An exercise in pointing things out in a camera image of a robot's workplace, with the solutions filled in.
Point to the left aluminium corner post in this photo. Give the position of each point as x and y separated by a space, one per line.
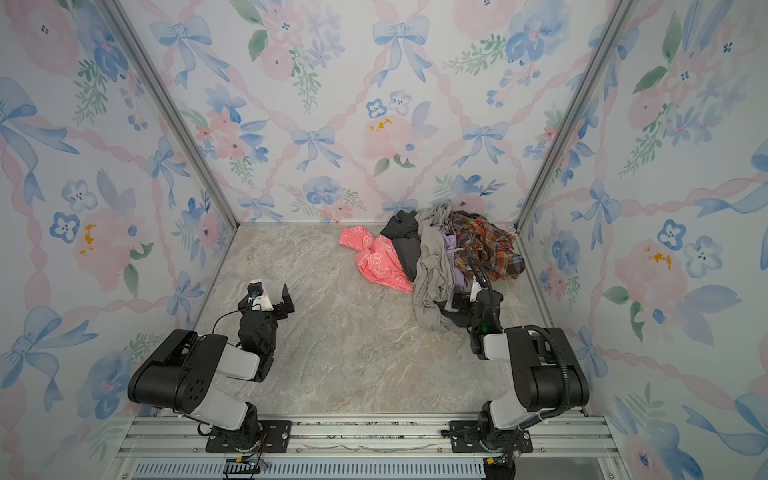
117 19

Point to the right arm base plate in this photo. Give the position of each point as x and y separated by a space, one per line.
472 437

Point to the lilac purple cloth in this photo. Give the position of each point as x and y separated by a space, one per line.
452 249

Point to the aluminium corner post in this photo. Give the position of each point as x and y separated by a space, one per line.
117 19
573 114

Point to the pink patterned cloth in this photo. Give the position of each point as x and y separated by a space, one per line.
376 258

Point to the black cloth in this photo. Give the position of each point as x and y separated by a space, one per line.
402 231

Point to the grey cloth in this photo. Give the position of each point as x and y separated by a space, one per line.
434 282

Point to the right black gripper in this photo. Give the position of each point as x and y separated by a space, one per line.
477 303

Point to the red plaid cloth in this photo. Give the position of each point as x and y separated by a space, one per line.
492 246

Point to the aluminium mounting rail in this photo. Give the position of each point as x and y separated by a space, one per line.
572 435

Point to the perforated metal grille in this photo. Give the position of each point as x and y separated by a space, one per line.
311 468

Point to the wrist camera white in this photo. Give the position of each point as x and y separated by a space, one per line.
259 303
476 288

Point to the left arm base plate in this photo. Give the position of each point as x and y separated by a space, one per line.
265 436

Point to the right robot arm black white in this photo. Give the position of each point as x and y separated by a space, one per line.
546 377

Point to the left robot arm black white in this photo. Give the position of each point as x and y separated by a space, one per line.
179 375

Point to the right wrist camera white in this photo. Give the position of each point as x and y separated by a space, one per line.
476 288

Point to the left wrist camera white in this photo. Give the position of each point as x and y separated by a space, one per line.
259 303

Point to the right aluminium corner post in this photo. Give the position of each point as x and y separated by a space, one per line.
573 114

